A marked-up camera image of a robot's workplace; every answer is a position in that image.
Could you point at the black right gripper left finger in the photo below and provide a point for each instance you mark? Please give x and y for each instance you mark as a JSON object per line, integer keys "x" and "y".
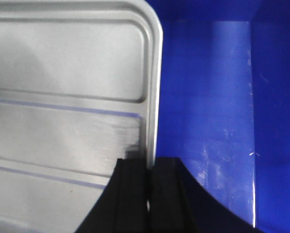
{"x": 122, "y": 207}

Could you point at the blue bin on shelf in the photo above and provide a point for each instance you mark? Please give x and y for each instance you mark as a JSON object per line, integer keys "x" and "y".
{"x": 225, "y": 102}

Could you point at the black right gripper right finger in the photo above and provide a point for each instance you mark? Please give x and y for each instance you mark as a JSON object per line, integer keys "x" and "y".
{"x": 179, "y": 204}

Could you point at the small ribbed silver tray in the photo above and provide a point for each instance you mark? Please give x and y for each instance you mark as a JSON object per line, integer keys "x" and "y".
{"x": 79, "y": 89}

